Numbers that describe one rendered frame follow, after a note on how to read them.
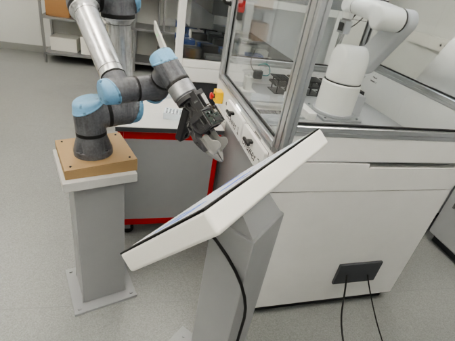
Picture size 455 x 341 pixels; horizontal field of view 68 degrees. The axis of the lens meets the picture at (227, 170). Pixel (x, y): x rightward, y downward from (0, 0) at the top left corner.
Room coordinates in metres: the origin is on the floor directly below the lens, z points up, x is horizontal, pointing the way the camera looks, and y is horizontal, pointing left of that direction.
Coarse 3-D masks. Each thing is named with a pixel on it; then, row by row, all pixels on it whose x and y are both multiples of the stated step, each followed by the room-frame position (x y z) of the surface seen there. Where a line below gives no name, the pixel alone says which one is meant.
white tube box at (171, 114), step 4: (168, 108) 1.81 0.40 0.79; (172, 108) 1.82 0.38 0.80; (176, 108) 1.83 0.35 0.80; (164, 112) 1.74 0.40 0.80; (168, 112) 1.75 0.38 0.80; (172, 112) 1.76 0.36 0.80; (176, 112) 1.78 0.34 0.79; (180, 112) 1.79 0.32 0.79; (164, 116) 1.74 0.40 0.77; (168, 116) 1.74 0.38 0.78; (172, 116) 1.74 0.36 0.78; (176, 116) 1.75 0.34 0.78; (180, 116) 1.75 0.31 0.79
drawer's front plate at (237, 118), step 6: (228, 102) 1.75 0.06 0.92; (228, 108) 1.74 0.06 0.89; (234, 108) 1.65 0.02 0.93; (234, 114) 1.63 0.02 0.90; (240, 114) 1.58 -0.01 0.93; (228, 120) 1.70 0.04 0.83; (234, 120) 1.61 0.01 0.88; (240, 120) 1.53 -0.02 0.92; (234, 126) 1.60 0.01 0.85; (240, 126) 1.51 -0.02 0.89; (234, 132) 1.58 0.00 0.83; (240, 132) 1.50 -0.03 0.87; (240, 138) 1.51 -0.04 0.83
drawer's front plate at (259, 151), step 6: (246, 126) 1.45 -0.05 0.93; (246, 132) 1.43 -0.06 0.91; (252, 132) 1.39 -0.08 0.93; (246, 138) 1.41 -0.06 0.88; (252, 138) 1.35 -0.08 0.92; (240, 144) 1.47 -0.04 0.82; (252, 144) 1.34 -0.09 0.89; (258, 144) 1.28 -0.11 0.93; (246, 150) 1.38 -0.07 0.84; (252, 150) 1.33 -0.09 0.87; (258, 150) 1.27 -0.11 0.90; (264, 150) 1.23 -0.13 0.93; (252, 156) 1.31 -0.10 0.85; (258, 156) 1.25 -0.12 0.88; (264, 156) 1.21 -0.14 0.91; (252, 162) 1.30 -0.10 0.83; (258, 162) 1.24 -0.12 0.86
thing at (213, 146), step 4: (204, 136) 0.88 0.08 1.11; (208, 136) 0.87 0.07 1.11; (204, 140) 0.88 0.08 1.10; (208, 140) 0.87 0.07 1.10; (212, 140) 0.87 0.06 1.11; (216, 140) 0.86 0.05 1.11; (204, 144) 0.87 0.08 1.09; (208, 144) 0.87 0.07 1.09; (212, 144) 0.86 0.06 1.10; (216, 144) 0.86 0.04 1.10; (220, 144) 0.85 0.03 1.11; (208, 148) 0.87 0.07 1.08; (212, 148) 0.86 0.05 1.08; (216, 148) 0.86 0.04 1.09; (208, 152) 0.86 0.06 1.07; (212, 152) 0.86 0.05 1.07; (216, 152) 0.86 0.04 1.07; (212, 156) 0.86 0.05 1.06; (216, 156) 0.86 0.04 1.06; (220, 160) 0.86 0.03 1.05
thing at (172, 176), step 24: (144, 120) 1.67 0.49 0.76; (168, 120) 1.72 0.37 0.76; (144, 144) 1.60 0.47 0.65; (168, 144) 1.64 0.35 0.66; (192, 144) 1.69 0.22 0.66; (144, 168) 1.60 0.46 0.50; (168, 168) 1.65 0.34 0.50; (192, 168) 1.69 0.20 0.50; (144, 192) 1.60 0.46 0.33; (168, 192) 1.65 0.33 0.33; (192, 192) 1.70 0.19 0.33; (144, 216) 1.60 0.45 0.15; (168, 216) 1.65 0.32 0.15
